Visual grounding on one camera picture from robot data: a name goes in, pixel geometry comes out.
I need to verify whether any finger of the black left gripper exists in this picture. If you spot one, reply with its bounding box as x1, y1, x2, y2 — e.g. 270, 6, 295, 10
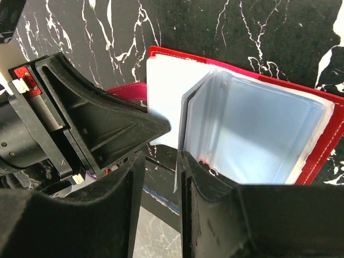
34, 53, 170, 172

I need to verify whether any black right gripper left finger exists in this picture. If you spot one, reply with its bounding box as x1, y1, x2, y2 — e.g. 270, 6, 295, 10
1, 152, 146, 257

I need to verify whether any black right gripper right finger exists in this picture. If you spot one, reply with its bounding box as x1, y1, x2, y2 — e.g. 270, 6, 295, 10
177, 152, 343, 257

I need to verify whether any red leather card holder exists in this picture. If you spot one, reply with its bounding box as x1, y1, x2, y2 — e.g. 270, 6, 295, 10
110, 46, 343, 185

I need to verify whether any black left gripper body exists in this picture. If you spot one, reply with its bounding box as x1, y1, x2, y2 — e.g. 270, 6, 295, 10
1, 58, 94, 184

